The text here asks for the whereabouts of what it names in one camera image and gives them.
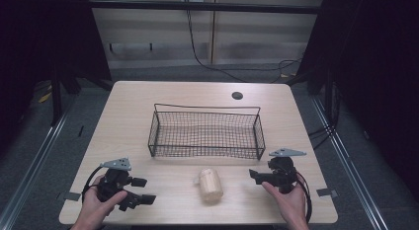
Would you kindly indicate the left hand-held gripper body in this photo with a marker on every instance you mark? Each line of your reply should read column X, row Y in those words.
column 113, row 182

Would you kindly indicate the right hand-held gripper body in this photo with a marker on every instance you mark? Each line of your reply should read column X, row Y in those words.
column 282, row 172

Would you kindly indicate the beige wooden cylindrical jar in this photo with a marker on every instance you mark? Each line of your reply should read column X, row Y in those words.
column 210, row 185

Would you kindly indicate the person's right hand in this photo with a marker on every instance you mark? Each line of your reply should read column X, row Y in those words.
column 288, row 203

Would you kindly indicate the person's left hand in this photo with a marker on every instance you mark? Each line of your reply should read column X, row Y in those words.
column 95, row 208

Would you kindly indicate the grey tape piece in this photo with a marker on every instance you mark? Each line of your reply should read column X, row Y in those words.
column 72, row 196
column 326, row 192

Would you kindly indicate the black floor tape strip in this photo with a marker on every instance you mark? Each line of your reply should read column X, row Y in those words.
column 80, row 131

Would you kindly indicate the dark round table grommet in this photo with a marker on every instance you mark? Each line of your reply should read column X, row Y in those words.
column 237, row 95

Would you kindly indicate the black metal stand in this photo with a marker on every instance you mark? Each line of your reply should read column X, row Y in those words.
column 56, row 98

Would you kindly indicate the yellow floor tape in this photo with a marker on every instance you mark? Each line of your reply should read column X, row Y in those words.
column 44, row 97

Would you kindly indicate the black curtain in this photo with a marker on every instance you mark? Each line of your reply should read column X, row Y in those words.
column 39, row 39
column 378, row 75

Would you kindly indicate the black horizontal metal bar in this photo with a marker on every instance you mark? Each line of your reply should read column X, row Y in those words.
column 204, row 7

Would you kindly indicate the metal floor rail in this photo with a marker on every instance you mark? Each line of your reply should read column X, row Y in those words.
column 29, row 167
column 346, row 164

